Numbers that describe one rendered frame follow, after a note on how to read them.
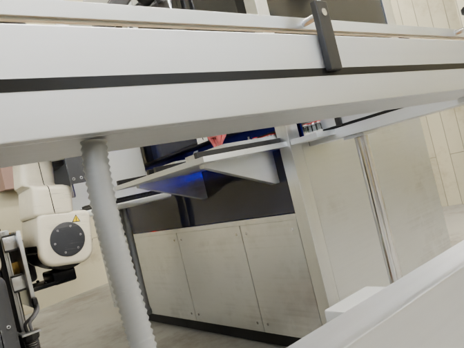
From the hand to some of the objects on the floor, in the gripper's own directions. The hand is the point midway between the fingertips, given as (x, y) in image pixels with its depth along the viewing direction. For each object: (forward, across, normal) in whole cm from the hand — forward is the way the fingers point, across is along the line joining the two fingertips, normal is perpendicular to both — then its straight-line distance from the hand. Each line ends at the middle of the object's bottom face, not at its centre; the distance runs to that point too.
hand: (218, 150), depth 165 cm
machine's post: (+84, -43, +9) cm, 95 cm away
